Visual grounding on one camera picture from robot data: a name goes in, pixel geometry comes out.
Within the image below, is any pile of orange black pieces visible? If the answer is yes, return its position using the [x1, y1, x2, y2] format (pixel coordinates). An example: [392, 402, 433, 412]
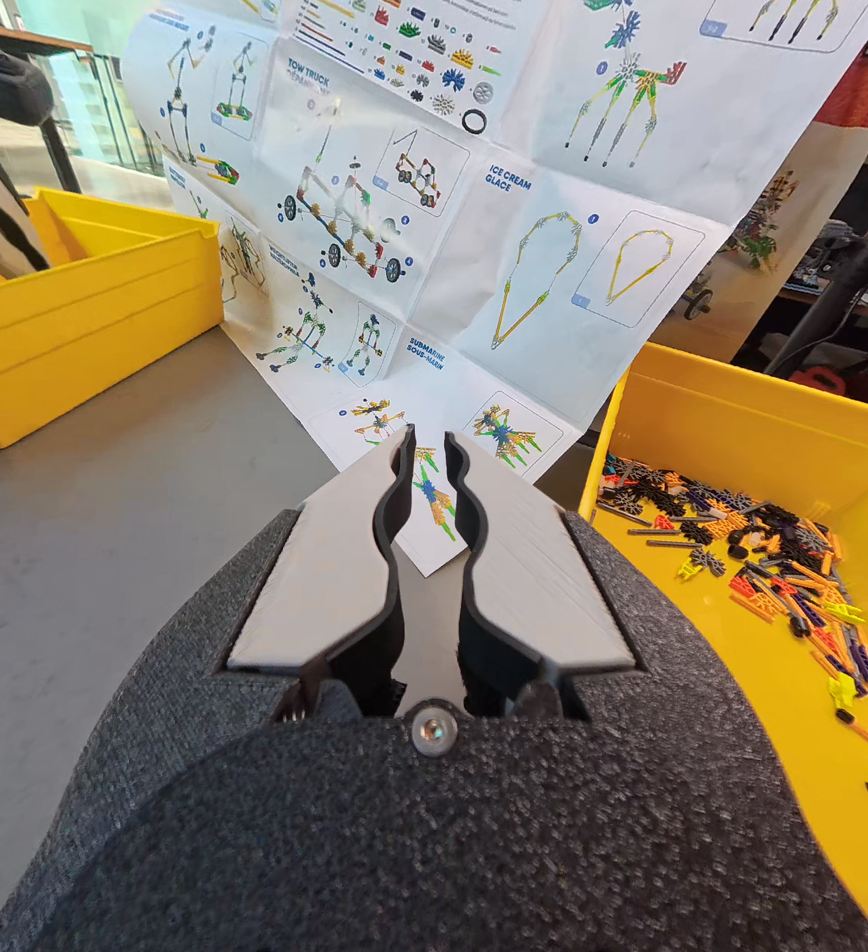
[596, 452, 868, 813]

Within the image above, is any wooden office table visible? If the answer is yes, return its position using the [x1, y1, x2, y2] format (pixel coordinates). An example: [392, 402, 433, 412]
[0, 18, 94, 196]

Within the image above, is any yellow plastic bin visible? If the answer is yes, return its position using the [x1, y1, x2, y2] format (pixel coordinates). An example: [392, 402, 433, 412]
[0, 188, 225, 449]
[579, 342, 868, 952]

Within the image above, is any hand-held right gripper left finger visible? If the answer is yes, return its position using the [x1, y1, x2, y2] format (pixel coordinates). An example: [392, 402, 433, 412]
[226, 422, 417, 678]

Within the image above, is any red container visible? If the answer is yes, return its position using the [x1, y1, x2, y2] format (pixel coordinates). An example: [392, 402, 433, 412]
[787, 363, 868, 415]

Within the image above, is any black stand pole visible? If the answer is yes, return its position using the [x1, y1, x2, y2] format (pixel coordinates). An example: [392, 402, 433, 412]
[764, 175, 868, 380]

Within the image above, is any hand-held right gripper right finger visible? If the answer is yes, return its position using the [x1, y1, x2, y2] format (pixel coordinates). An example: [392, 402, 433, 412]
[443, 429, 638, 678]

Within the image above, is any white building instruction sheet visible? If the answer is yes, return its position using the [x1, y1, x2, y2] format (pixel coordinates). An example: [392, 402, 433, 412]
[120, 0, 868, 579]

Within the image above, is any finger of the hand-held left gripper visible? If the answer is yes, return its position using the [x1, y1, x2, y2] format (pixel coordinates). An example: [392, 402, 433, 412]
[0, 110, 53, 280]

